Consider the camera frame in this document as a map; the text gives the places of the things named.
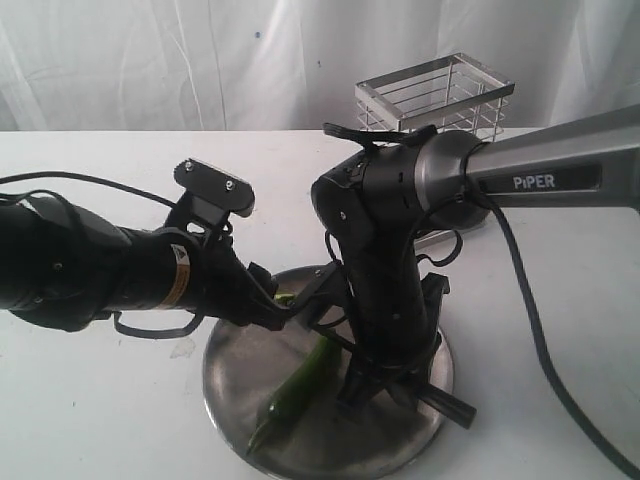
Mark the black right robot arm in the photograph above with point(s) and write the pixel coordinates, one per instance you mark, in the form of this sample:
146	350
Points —
399	185

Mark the round steel plate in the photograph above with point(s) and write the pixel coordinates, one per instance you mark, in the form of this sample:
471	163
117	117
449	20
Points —
243	366

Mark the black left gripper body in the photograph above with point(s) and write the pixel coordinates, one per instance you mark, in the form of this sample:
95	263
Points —
217	280

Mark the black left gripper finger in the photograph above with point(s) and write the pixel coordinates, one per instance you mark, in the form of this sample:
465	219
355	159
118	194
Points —
258	293

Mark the chrome wire utensil holder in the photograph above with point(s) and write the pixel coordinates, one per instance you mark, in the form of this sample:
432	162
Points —
465	100

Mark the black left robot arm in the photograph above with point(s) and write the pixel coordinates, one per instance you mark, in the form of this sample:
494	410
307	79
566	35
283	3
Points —
63	267

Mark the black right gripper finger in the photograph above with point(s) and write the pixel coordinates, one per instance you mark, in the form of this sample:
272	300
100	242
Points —
357	390

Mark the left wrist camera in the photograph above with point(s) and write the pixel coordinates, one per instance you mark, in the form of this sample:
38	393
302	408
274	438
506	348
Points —
210	196

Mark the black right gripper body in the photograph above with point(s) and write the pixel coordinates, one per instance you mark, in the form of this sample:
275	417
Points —
397	310

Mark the black knife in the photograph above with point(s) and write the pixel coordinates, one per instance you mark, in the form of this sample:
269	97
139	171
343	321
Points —
456	410

